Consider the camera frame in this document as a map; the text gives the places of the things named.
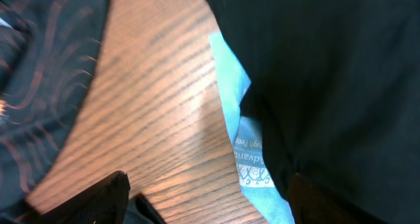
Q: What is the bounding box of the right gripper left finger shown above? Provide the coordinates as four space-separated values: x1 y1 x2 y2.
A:
36 171 131 224

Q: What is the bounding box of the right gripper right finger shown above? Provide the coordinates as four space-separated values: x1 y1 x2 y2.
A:
287 173 382 224

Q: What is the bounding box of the black orange patterned jersey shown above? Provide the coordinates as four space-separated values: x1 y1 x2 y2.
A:
1 0 110 223

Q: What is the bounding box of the light blue t-shirt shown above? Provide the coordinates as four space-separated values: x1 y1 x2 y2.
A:
209 32 295 224

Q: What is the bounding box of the plain black garment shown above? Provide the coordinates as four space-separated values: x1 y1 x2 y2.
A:
206 0 419 223

